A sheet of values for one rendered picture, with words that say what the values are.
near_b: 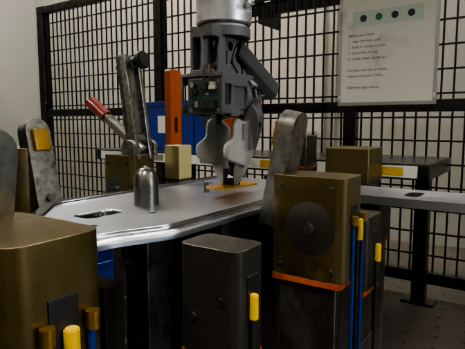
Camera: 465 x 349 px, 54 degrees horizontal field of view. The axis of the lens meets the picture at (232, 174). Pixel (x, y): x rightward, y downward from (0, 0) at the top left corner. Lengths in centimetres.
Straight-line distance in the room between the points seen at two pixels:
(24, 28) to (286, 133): 413
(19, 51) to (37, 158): 385
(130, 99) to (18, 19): 381
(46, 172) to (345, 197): 40
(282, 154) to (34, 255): 35
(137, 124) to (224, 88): 24
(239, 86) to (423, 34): 61
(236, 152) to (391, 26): 63
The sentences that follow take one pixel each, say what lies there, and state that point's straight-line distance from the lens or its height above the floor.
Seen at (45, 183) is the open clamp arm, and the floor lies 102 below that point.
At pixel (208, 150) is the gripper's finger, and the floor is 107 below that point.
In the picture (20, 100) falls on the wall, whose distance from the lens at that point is 446.
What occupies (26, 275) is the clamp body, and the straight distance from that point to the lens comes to 25.
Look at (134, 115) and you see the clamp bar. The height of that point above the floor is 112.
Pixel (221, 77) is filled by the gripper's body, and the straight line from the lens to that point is 59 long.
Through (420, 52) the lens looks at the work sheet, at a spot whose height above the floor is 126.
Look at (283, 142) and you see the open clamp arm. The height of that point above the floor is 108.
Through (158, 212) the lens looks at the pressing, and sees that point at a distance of 54.
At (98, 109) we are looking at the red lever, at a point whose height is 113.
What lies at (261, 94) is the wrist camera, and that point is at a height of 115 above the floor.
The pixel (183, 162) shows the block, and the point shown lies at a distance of 82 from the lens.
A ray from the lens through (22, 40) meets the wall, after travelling 454.
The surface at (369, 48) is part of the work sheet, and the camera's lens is 116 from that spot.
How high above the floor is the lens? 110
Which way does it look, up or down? 6 degrees down
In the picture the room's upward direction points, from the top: straight up
